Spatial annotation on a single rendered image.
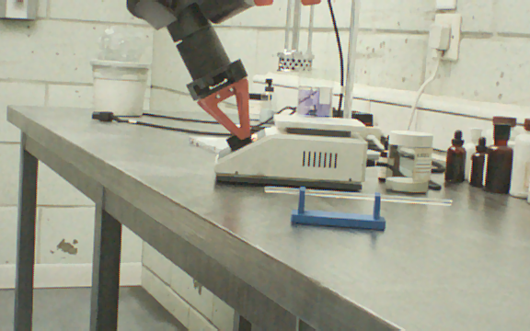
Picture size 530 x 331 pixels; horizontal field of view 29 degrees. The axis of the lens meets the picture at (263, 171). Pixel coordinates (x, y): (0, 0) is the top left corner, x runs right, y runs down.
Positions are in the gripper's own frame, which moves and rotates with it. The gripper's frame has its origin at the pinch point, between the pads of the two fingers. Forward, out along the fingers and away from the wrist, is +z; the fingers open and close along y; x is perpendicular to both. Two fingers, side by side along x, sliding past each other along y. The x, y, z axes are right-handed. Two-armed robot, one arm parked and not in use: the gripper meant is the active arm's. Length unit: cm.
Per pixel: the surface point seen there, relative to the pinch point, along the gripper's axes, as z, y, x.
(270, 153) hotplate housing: 3.8, -4.3, -1.4
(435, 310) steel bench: 13, -65, 6
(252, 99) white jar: 3, 110, -27
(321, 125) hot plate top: 3.5, -5.6, -8.8
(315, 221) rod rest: 9.4, -31.5, 3.4
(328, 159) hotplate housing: 7.8, -5.8, -7.5
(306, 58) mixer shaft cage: -3.5, 37.5, -23.4
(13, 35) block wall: -49, 236, 12
